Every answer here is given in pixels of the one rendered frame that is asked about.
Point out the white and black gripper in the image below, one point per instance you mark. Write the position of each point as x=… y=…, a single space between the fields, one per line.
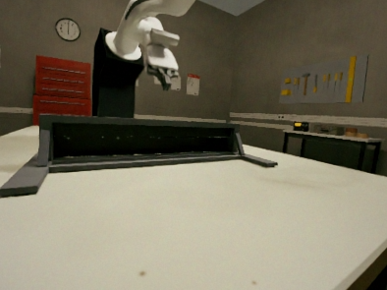
x=161 y=58

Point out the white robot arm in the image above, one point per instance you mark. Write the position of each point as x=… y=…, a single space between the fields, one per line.
x=132 y=31

